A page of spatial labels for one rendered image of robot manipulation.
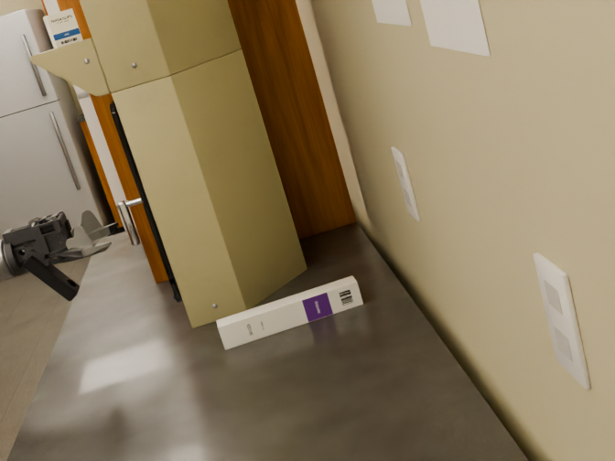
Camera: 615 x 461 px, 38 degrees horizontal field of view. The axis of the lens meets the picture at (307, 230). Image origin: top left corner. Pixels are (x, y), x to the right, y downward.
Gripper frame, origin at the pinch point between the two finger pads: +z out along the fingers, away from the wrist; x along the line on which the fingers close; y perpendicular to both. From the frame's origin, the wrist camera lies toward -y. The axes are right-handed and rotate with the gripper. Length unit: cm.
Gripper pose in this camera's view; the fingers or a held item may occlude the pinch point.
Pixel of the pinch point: (116, 236)
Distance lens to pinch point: 173.8
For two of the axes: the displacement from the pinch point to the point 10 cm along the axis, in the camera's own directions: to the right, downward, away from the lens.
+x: -1.2, -2.5, 9.6
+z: 9.5, -3.0, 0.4
